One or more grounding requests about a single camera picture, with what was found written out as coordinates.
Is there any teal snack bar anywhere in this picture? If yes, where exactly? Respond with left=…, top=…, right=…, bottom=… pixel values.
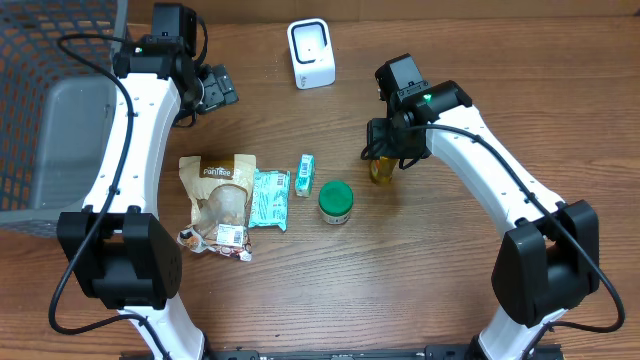
left=249, top=170, right=290, bottom=232

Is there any dark grey mesh basket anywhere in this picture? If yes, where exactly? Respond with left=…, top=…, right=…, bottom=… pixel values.
left=1, top=0, right=128, bottom=237

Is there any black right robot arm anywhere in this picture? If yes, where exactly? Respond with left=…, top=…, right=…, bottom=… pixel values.
left=361, top=54, right=601, bottom=359

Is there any white barcode scanner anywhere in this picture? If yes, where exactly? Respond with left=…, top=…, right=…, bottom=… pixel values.
left=287, top=18, right=336, bottom=90

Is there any brown snack packet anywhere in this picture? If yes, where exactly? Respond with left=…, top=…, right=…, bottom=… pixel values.
left=177, top=154, right=256, bottom=262

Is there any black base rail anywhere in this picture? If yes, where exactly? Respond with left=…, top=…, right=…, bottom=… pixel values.
left=119, top=343, right=481, bottom=360

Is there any teal Kleenex tissue pack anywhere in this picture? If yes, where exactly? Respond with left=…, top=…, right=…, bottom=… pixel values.
left=295, top=154, right=315, bottom=197

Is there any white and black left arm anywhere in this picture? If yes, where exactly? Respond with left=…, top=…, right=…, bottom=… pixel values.
left=56, top=3, right=237, bottom=359

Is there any yellow liquid bottle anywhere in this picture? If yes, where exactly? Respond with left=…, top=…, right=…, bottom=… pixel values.
left=369, top=156, right=398, bottom=185

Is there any green lidded jar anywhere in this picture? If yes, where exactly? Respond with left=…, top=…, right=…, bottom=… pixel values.
left=318, top=181, right=354, bottom=225

